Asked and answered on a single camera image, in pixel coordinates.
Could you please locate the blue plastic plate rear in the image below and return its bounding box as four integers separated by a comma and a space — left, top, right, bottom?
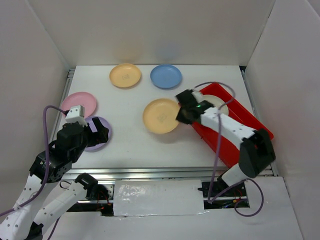
150, 64, 183, 90

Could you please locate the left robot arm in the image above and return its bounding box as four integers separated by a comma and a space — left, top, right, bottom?
0, 117, 109, 240

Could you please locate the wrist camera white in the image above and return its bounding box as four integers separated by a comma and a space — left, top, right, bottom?
192, 90, 204, 103
65, 105, 87, 126

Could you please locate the yellow plastic plate front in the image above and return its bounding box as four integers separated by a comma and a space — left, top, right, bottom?
142, 98, 180, 134

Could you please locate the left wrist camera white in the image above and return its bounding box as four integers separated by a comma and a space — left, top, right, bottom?
65, 105, 87, 126

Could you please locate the aluminium table frame rail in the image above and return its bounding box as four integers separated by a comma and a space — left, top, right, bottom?
62, 167, 213, 181

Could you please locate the white foam board cover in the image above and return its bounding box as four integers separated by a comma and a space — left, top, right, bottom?
113, 180, 205, 217

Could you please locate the yellow plastic plate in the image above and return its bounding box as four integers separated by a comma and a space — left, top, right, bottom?
142, 98, 180, 134
109, 63, 142, 89

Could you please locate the red plastic bin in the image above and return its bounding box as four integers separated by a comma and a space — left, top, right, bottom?
192, 83, 267, 168

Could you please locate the cream plastic plate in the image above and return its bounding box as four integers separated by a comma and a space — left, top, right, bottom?
203, 94, 229, 116

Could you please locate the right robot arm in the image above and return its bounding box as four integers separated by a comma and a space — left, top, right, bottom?
175, 89, 276, 196

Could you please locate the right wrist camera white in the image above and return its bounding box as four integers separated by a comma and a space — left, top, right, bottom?
192, 90, 204, 103

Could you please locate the purple plastic plate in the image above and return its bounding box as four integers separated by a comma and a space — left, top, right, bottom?
84, 116, 112, 152

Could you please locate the yellow plastic plate rear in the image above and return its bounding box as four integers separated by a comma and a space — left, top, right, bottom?
109, 63, 142, 89

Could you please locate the pink plastic plate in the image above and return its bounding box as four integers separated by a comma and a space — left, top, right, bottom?
60, 91, 97, 118

